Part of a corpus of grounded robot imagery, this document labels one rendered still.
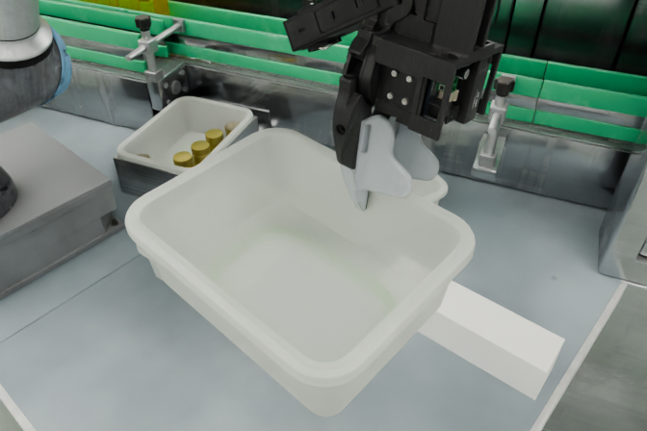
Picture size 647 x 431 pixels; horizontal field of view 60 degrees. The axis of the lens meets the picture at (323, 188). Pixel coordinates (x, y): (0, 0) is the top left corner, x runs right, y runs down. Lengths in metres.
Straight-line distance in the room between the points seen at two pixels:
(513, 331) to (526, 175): 0.38
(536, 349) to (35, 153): 0.83
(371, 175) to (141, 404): 0.47
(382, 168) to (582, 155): 0.66
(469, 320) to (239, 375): 0.31
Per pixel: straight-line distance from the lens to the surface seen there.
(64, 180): 0.98
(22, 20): 0.85
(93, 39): 1.23
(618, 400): 1.21
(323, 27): 0.43
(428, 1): 0.38
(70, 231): 0.96
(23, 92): 0.91
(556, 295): 0.92
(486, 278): 0.91
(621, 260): 0.95
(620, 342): 1.08
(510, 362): 0.76
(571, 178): 1.06
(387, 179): 0.42
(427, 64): 0.36
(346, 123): 0.39
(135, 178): 1.04
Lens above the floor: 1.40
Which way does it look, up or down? 38 degrees down
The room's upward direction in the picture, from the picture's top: straight up
